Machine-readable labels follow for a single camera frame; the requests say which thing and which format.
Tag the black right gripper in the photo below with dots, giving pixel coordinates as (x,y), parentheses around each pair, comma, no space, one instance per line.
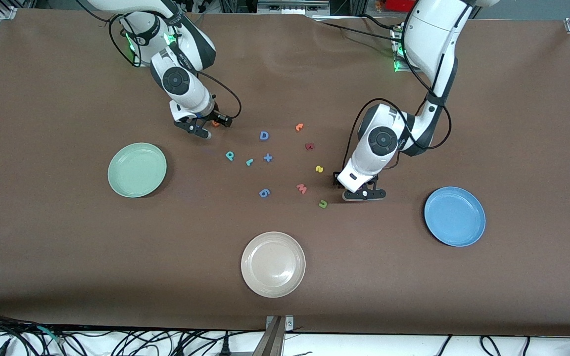
(214,116)

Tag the teal foam letter P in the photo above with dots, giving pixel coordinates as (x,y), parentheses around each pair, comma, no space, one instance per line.
(231,158)

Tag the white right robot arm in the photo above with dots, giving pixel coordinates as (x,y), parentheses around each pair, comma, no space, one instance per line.
(193,96)

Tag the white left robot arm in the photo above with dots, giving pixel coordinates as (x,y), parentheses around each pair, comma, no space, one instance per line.
(428,39)

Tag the metal base plate right arm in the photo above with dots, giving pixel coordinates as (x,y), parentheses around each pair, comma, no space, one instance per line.
(138,63)

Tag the metal base plate left arm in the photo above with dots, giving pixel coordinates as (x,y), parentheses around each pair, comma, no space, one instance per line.
(397,63)

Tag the salmon red foam letter W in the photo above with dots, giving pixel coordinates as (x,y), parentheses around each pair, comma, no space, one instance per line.
(301,189)

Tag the blue foam letter D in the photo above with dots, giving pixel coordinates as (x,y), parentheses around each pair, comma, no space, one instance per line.
(261,136)

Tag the blue foam number 6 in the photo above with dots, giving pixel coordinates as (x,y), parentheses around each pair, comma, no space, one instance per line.
(264,193)

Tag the mint green plate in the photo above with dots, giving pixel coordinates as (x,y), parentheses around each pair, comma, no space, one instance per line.
(137,170)

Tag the beige plate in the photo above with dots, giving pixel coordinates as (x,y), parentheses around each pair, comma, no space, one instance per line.
(273,264)

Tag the blue plastic plate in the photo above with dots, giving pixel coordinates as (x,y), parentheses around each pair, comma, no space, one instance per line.
(454,216)

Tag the grey metal box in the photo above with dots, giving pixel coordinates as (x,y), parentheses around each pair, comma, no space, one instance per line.
(290,6)

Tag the red box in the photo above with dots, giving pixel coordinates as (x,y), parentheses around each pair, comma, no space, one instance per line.
(393,5)

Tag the black power plug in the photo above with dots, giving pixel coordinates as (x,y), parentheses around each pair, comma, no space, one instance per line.
(225,348)

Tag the brown table cover mat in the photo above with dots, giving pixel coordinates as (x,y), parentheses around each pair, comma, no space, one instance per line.
(67,257)

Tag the black connector plug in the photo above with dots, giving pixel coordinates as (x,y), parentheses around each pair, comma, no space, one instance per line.
(1,347)

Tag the small metal bracket plate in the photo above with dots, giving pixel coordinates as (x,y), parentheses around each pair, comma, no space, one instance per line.
(289,324)

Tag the aluminium profile post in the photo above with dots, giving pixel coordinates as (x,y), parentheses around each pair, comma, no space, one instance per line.
(270,341)

